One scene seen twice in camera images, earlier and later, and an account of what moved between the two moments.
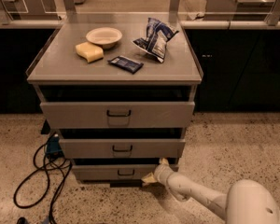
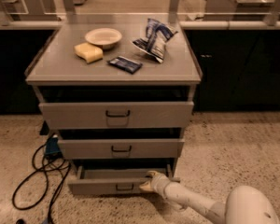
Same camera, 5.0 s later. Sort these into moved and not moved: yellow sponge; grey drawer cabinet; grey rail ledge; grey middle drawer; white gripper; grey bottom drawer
Moved: white gripper; grey bottom drawer
Not moved: grey drawer cabinet; grey rail ledge; yellow sponge; grey middle drawer
